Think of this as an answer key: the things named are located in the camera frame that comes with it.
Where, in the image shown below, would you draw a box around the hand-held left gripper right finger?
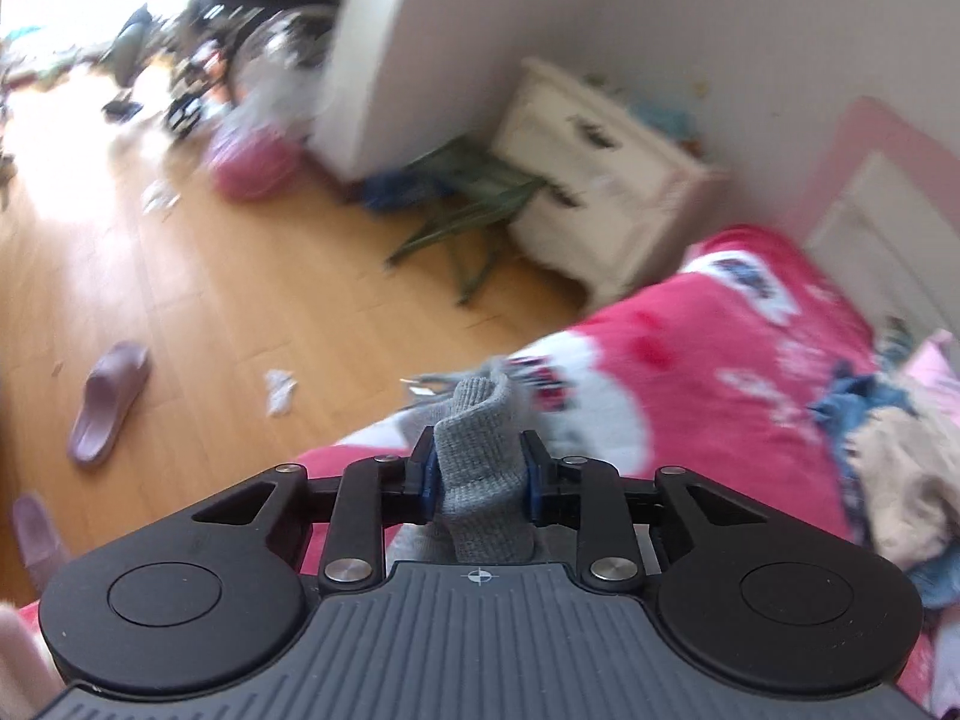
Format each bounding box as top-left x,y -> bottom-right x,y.
521,430 -> 770,592

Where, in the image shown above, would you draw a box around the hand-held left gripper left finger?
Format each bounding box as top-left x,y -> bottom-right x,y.
191,426 -> 440,592

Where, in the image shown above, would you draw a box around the grey sweatpants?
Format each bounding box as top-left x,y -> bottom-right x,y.
390,356 -> 571,563

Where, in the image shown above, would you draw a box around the pink printed blanket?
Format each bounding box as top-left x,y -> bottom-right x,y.
15,225 -> 946,720

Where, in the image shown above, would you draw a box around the blue plastic bottle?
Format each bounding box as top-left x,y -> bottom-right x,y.
360,169 -> 443,215

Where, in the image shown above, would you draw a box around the cream nightstand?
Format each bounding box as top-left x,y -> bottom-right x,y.
491,56 -> 732,308

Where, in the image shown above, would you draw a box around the green folding stool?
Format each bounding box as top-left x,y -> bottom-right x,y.
386,139 -> 545,305

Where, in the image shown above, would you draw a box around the blue jeans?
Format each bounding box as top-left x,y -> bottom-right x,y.
810,371 -> 946,608

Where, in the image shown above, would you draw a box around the purple slipper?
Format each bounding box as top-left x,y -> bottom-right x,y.
11,493 -> 72,595
67,341 -> 152,466

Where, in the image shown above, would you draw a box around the pink filled plastic bag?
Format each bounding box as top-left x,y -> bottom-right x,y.
206,124 -> 301,200

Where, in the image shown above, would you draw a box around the blue cloth on nightstand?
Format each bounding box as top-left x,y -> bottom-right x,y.
637,101 -> 695,136

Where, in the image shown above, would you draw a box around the white plastic bag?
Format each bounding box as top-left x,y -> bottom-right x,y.
240,52 -> 331,136

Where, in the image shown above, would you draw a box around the pink bed headboard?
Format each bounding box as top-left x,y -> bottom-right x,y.
802,94 -> 960,331

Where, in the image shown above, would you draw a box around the pink pillow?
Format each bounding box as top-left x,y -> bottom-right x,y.
900,330 -> 960,391

